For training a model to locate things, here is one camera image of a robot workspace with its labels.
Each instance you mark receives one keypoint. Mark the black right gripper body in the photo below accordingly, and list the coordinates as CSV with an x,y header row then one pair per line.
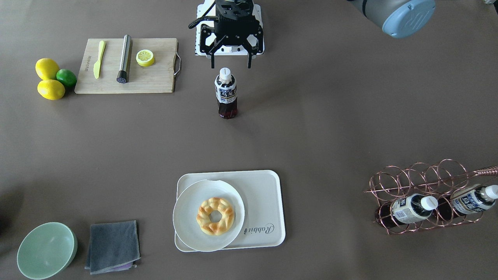
x,y
233,35

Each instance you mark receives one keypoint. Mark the tea bottle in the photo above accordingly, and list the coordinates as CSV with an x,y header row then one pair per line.
x,y
475,199
226,86
406,210

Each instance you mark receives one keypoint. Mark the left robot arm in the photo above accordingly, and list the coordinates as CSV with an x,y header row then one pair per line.
x,y
397,18

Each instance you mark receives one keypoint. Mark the white serving tray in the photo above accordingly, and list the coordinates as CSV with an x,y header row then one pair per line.
x,y
260,190

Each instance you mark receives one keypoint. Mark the tea bottle in rack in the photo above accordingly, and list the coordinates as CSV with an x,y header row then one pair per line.
x,y
475,199
406,210

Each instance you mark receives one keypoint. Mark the wooden cutting board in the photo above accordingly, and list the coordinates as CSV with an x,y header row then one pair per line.
x,y
157,78

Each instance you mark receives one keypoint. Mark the half lemon slice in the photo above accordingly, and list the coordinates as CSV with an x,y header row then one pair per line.
x,y
145,58

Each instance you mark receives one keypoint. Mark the steel muddler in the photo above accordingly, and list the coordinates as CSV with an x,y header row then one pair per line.
x,y
123,76

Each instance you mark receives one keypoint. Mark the yellow plastic knife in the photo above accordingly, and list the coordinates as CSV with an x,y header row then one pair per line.
x,y
97,64

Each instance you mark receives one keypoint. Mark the green lime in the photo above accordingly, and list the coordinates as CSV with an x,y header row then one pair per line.
x,y
66,77

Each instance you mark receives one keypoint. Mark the white round plate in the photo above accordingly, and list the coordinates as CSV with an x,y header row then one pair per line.
x,y
186,209

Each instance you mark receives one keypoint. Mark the yellow lemon front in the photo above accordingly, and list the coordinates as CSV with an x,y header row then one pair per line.
x,y
51,89

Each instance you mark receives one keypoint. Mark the yellow lemon near lime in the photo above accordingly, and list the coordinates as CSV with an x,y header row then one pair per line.
x,y
46,69

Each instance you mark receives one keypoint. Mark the grey folded cloth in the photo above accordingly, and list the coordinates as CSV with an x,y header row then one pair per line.
x,y
112,247

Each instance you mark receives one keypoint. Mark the mint green bowl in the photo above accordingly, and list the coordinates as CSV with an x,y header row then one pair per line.
x,y
46,250

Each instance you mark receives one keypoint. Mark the glazed ring pastry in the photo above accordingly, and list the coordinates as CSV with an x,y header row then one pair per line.
x,y
215,216

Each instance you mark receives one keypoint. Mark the copper wire bottle rack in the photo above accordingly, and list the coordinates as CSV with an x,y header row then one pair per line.
x,y
439,180

